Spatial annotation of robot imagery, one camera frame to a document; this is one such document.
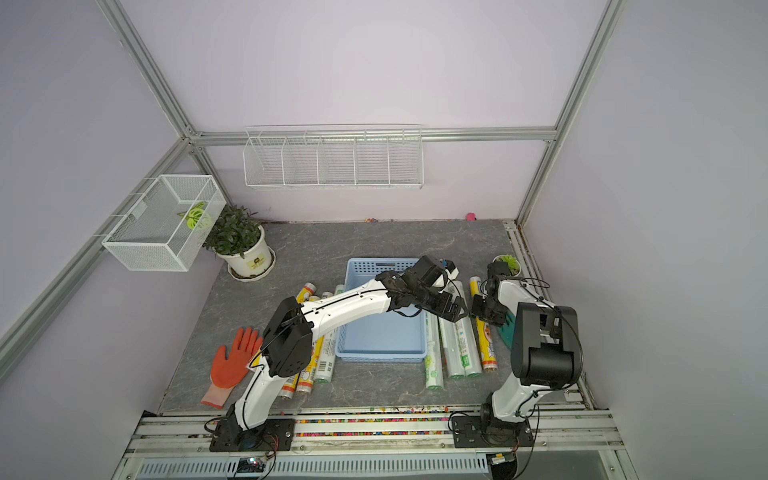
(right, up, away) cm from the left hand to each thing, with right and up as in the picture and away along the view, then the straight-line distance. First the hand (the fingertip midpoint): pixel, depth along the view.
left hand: (457, 311), depth 81 cm
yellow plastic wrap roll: (+9, -7, +6) cm, 13 cm away
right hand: (+10, -4, +14) cm, 18 cm away
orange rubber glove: (-65, -18, +4) cm, 67 cm away
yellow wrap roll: (-41, -19, -2) cm, 45 cm away
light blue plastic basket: (-16, -9, +10) cm, 21 cm away
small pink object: (+15, +31, +43) cm, 55 cm away
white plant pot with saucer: (-65, +12, +21) cm, 69 cm away
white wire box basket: (-81, +24, +2) cm, 84 cm away
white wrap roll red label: (-1, -11, +3) cm, 12 cm away
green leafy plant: (-67, +23, +12) cm, 72 cm away
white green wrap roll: (-6, -13, +1) cm, 15 cm away
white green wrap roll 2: (+4, -10, +4) cm, 11 cm away
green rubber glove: (+17, -7, +9) cm, 21 cm away
